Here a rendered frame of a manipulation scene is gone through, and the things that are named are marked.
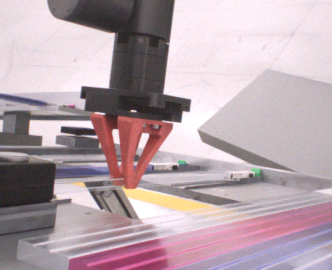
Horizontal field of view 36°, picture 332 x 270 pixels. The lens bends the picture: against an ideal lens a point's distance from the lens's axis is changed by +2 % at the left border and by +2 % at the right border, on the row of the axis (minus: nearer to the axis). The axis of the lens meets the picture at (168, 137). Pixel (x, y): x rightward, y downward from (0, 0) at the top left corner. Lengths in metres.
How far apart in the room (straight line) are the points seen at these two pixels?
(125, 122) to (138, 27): 0.09
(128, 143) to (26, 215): 0.17
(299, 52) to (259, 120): 1.35
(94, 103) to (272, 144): 0.55
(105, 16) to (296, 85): 0.73
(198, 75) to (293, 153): 1.55
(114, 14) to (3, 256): 0.25
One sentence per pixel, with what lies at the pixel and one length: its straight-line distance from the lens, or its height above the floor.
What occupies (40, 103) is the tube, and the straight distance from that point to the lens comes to 1.06.
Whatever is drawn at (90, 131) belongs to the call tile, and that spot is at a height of 0.78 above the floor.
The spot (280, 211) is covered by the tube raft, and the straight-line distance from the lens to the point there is 0.47.
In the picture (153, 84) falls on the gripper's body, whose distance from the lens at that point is 0.50.
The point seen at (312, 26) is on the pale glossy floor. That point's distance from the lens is 2.58.
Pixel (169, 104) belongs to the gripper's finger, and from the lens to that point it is 0.51.
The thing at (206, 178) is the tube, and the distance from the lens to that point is 0.64.
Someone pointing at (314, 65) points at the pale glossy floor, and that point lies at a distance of 2.30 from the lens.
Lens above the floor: 1.25
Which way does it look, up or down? 35 degrees down
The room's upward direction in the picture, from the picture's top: 25 degrees counter-clockwise
